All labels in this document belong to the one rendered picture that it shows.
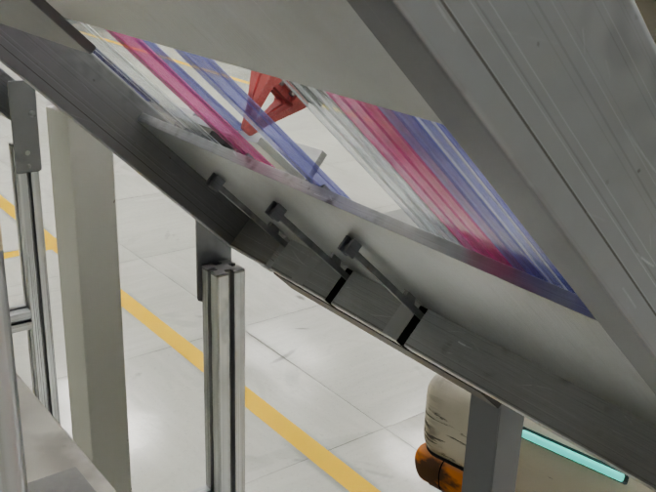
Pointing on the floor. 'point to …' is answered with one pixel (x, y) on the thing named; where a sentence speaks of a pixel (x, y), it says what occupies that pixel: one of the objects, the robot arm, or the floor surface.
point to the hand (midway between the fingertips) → (249, 126)
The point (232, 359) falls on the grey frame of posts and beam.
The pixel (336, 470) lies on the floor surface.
